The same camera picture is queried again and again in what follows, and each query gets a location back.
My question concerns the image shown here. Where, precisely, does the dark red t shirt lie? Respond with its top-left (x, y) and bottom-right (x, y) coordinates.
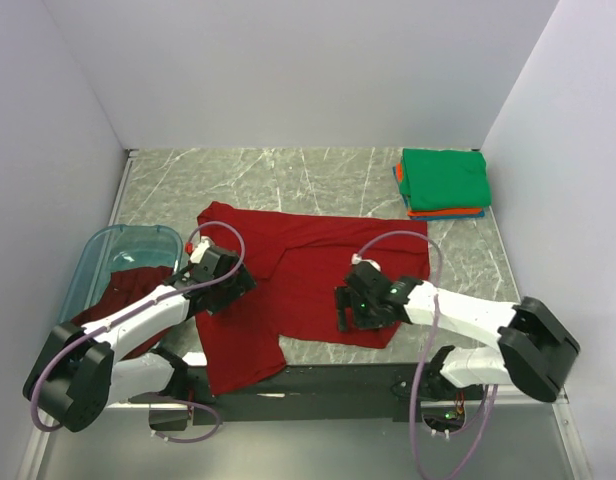
top-left (68, 266), bottom-right (173, 360)

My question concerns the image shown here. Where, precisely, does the folded blue t shirt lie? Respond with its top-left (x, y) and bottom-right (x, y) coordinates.
top-left (390, 167), bottom-right (487, 222)

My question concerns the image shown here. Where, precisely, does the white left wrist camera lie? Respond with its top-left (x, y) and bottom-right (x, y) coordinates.
top-left (184, 236), bottom-right (215, 264)

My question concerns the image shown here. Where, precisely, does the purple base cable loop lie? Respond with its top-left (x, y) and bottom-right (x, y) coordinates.
top-left (152, 403), bottom-right (225, 445)

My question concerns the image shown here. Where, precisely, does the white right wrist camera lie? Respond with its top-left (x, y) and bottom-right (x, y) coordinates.
top-left (351, 253), bottom-right (381, 271)

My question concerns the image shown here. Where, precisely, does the folded orange t shirt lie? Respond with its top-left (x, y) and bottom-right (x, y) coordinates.
top-left (393, 162), bottom-right (482, 219)

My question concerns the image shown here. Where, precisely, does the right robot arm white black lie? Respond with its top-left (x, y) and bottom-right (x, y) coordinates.
top-left (334, 260), bottom-right (580, 403)

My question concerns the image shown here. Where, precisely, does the folded green t shirt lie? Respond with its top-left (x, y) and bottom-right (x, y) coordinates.
top-left (399, 149), bottom-right (492, 211)

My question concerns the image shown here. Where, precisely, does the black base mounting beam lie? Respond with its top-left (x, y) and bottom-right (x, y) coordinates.
top-left (174, 363), bottom-right (417, 423)

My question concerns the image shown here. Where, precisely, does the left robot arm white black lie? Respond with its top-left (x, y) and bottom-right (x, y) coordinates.
top-left (23, 243), bottom-right (256, 432)

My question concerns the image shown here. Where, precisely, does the clear blue plastic bin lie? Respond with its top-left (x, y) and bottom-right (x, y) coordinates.
top-left (58, 224), bottom-right (183, 323)

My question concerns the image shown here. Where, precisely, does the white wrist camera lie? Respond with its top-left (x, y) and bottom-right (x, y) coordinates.
top-left (184, 236), bottom-right (215, 264)
top-left (351, 253), bottom-right (381, 271)

